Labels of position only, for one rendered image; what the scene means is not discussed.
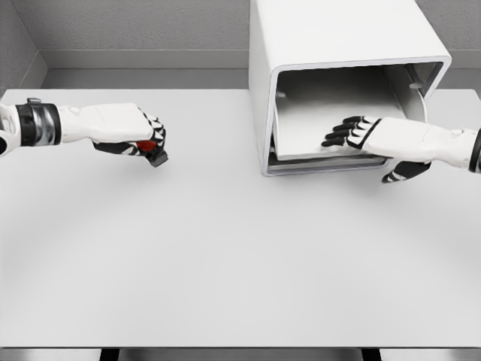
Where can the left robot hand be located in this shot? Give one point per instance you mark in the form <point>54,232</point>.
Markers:
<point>116,122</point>

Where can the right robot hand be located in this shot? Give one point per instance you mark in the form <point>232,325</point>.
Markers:
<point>391,141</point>

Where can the red and black load switch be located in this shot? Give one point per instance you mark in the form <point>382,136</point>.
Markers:
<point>152,149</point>

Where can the white cabinet drawer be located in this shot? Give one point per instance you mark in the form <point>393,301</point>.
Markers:
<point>300,131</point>

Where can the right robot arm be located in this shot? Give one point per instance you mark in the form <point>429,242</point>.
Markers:
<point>454,146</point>

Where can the white tabletop storage cabinet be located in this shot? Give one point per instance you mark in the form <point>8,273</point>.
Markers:
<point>300,56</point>

